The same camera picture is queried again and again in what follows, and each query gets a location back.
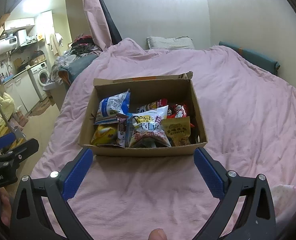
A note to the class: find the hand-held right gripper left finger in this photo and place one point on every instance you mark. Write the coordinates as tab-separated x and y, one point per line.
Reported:
76	177

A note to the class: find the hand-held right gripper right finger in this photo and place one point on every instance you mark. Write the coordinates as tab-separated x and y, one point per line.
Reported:
208	175

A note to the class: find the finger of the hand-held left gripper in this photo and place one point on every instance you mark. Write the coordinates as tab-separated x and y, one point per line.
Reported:
25	148
4	140

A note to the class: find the brown snack packet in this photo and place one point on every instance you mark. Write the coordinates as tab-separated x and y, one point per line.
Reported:
178	132

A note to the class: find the maroon white snack packet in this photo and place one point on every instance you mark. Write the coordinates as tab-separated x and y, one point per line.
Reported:
122	132

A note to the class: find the brown cardboard box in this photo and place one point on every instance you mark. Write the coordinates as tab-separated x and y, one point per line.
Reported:
138	151

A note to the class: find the red candy packet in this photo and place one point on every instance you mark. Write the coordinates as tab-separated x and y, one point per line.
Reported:
179	111

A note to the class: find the white handwriting print snack packet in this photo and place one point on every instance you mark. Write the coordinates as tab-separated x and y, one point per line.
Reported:
148	127

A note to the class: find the blue white snack packet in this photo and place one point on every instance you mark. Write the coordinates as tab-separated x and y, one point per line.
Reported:
111	106

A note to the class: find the person's left hand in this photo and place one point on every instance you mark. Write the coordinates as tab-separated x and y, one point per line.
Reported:
5	205

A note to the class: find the person's right hand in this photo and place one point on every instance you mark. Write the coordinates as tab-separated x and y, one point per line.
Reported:
158	235

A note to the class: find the metal drying rack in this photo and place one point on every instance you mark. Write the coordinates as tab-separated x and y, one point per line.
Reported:
5	120

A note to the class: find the pink patterned bag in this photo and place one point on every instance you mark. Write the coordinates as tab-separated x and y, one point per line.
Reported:
20	118

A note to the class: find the pale yellow quilt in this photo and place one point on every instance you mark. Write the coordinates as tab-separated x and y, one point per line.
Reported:
2	107

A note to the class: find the patterned floor mat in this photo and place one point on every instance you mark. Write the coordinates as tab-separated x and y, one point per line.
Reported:
42	106

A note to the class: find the white floor cabinet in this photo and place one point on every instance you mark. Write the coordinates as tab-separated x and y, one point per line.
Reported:
19	90

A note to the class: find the white washing machine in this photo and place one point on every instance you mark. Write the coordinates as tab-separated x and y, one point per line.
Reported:
39	78

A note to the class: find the white floral blanket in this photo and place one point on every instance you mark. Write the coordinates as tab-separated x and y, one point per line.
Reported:
290	190

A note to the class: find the small cardboard box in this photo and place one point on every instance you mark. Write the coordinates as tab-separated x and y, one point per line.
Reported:
37	58

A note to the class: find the white water heater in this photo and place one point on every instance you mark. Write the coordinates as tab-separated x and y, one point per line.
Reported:
5	46

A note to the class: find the grey blue cloth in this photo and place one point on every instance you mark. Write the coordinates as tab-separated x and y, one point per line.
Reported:
75	65

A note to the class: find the white cylindrical appliance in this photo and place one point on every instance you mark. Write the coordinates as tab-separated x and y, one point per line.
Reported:
21	37

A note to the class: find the hanging white towel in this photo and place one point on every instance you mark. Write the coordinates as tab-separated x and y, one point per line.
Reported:
55	42

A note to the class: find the pile of dark clothes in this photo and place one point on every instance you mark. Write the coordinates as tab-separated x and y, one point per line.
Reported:
85	43

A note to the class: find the teal pillow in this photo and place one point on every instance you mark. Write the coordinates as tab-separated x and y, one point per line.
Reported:
250	56

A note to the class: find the grey pillow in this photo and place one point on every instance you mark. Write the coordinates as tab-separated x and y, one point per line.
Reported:
170	42

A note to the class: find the pink hanging sheet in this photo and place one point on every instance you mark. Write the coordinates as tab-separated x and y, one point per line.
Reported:
94	12

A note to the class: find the white wall cabinet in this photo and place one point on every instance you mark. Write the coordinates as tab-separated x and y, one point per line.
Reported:
19	24

